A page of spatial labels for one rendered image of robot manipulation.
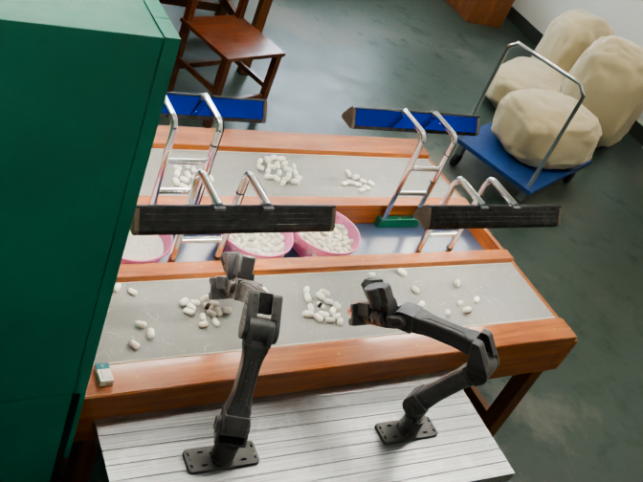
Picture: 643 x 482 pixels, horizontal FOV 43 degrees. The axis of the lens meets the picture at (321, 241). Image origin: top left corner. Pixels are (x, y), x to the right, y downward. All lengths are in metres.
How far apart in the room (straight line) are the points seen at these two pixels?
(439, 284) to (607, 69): 3.74
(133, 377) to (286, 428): 0.46
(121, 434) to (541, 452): 2.13
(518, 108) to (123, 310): 3.44
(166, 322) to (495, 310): 1.24
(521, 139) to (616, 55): 1.46
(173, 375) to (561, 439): 2.17
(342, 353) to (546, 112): 3.11
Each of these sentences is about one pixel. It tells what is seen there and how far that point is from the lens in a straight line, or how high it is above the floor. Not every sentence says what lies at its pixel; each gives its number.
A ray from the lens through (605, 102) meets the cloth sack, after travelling 6.50.
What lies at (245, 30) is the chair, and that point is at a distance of 4.88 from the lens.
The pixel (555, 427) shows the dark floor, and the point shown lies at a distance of 3.97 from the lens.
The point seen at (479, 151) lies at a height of 0.21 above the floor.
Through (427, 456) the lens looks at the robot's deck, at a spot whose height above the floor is 0.67.
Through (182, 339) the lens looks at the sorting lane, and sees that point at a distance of 2.37.
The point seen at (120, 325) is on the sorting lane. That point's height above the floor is 0.74.
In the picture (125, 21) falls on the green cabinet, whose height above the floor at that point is 1.79.
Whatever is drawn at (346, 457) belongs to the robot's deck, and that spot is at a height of 0.67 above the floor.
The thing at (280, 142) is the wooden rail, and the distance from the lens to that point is 3.31.
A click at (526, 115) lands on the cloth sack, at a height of 0.53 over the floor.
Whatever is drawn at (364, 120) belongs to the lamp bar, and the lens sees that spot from 3.03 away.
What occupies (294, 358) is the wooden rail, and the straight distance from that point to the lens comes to 2.40.
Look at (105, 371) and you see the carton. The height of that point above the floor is 0.79.
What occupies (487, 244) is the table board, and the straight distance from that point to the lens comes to 3.42.
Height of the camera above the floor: 2.42
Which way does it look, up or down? 35 degrees down
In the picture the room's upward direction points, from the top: 24 degrees clockwise
